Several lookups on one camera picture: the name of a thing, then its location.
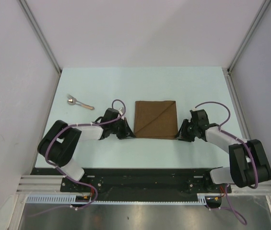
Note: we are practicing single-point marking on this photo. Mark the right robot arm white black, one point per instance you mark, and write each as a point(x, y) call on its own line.
point(248, 163)

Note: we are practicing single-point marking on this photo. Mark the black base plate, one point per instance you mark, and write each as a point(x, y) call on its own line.
point(188, 181)

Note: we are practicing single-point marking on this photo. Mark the silver metal spoon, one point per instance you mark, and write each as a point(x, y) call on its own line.
point(87, 106)

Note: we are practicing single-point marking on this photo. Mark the aluminium frame post right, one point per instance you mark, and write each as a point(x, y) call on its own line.
point(250, 32)

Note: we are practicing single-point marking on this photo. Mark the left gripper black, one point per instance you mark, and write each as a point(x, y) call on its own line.
point(127, 132)

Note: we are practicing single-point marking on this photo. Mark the silver metal fork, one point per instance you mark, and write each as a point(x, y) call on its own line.
point(74, 98)

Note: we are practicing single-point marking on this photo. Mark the aluminium frame post left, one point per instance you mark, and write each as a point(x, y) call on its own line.
point(39, 34)

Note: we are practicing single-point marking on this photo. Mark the aluminium frame post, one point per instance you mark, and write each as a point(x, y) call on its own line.
point(250, 32)
point(39, 34)

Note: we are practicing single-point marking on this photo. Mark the aluminium frame rail front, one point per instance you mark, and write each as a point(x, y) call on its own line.
point(50, 184)

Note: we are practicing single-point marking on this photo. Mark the brown cloth napkin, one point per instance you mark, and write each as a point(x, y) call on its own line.
point(155, 119)

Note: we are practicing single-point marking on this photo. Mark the white slotted cable duct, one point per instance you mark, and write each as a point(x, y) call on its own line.
point(189, 199)

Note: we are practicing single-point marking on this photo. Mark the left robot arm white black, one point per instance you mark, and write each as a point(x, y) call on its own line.
point(59, 143)

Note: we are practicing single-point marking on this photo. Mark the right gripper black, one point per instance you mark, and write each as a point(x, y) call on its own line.
point(182, 134)

